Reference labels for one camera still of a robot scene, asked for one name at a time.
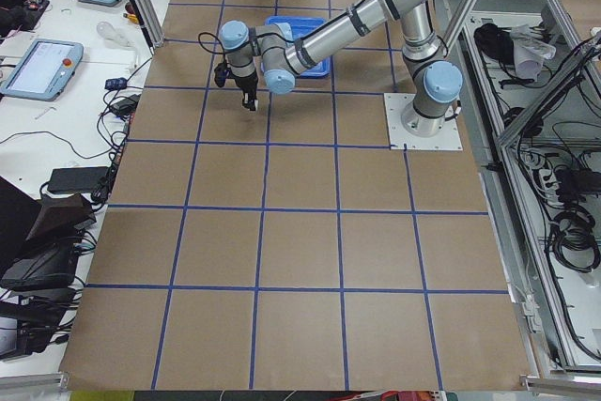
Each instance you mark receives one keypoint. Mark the black laptop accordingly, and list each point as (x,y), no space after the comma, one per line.
(39,237)

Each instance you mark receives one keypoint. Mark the blue plastic tray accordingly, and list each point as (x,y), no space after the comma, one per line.
(301,28)

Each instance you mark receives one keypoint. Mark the lower teach pendant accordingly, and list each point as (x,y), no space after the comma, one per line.
(44,71)

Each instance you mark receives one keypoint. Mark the orange handled tool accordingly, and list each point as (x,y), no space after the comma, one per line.
(130,14)

